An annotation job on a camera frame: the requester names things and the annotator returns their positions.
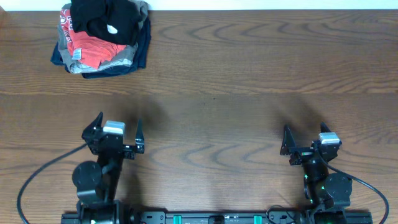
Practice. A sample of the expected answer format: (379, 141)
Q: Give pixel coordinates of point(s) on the black t-shirt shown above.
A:
(115, 21)

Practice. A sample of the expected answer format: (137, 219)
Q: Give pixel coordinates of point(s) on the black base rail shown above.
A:
(270, 217)

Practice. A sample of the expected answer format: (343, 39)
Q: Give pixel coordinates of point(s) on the red printed folded shirt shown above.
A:
(88, 50)

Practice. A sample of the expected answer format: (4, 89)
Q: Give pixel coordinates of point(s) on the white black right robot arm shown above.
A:
(328, 193)

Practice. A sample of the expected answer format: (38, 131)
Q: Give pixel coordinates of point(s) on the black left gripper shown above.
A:
(128, 153)

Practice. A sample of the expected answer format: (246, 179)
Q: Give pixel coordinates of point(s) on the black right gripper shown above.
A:
(289, 147)

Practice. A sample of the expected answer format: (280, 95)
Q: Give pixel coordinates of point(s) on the grey folded garment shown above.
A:
(102, 38)

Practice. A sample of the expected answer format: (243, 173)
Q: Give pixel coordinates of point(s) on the navy folded garment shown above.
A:
(129, 60)

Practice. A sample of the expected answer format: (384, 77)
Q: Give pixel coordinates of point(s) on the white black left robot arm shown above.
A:
(96, 181)

